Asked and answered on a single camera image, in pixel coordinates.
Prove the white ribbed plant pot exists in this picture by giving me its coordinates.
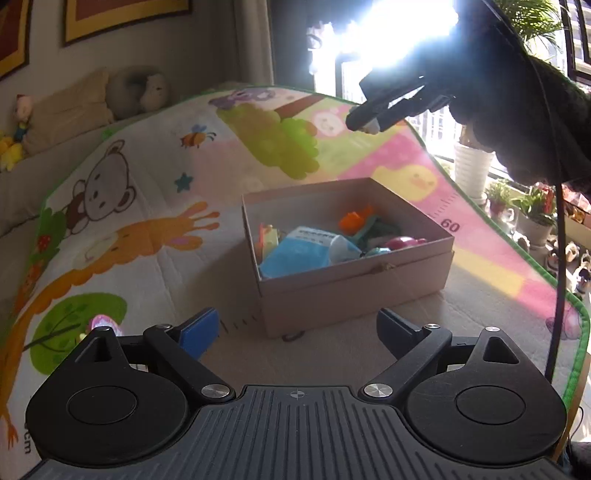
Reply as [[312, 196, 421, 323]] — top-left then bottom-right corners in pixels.
[[454, 141, 496, 204]]

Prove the pink cardboard box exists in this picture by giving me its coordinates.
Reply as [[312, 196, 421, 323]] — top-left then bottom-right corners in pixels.
[[241, 178, 455, 340]]

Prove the pink small toy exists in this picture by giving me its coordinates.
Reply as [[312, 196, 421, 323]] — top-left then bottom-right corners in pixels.
[[90, 314, 122, 337]]

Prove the orange ball toy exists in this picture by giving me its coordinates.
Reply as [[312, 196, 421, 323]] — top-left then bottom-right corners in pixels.
[[338, 205, 375, 233]]

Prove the framed wall picture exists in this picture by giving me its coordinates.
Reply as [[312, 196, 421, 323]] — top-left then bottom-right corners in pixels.
[[0, 0, 33, 81], [62, 0, 192, 46]]

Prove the small doll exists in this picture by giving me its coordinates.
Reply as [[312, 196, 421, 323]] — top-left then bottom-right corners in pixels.
[[13, 93, 33, 141]]

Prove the flowering potted plant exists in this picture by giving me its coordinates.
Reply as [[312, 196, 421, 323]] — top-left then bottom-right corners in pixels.
[[512, 185, 560, 250]]

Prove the small potted plant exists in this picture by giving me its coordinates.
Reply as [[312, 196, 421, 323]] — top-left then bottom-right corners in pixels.
[[486, 180, 512, 217]]

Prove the blue tissue pack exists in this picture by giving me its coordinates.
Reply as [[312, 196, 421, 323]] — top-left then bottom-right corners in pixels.
[[259, 226, 363, 280]]

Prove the grey plush sheep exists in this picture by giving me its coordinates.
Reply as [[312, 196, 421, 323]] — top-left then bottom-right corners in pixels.
[[107, 66, 169, 121]]

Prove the yellow bear plush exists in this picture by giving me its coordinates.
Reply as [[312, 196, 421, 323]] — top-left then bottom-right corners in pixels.
[[0, 134, 25, 172]]

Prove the pink round toy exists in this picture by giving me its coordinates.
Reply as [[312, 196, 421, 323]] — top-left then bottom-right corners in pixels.
[[384, 235, 428, 252]]

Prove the black cable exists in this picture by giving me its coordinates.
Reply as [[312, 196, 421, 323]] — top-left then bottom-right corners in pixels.
[[489, 0, 568, 380]]

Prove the person's right forearm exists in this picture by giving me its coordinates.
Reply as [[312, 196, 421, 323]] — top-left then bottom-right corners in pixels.
[[462, 55, 591, 188]]

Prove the white bear plush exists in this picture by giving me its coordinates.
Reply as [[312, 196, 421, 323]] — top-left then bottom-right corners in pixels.
[[139, 74, 168, 112]]

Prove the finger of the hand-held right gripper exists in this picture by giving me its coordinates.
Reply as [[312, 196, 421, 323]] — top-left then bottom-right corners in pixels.
[[359, 69, 428, 103], [345, 95, 455, 134]]

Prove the yellow toy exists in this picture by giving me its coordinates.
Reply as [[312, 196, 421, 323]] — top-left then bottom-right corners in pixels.
[[259, 224, 283, 259]]

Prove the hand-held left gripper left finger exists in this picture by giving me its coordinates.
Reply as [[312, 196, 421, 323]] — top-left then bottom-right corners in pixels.
[[74, 308, 236, 408]]

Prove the printed cartoon play mat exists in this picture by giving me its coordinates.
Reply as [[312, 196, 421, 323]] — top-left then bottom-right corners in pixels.
[[0, 83, 591, 462]]

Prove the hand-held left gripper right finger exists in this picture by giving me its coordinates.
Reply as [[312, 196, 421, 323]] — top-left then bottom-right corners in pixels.
[[362, 308, 522, 409]]

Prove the beige pillow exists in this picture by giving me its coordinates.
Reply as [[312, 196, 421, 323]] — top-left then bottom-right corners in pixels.
[[23, 69, 114, 155]]

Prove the green palm plant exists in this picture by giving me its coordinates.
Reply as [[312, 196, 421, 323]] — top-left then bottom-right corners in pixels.
[[494, 0, 568, 51]]

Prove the dark green toy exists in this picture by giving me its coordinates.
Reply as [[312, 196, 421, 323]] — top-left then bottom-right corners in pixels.
[[353, 216, 403, 247]]

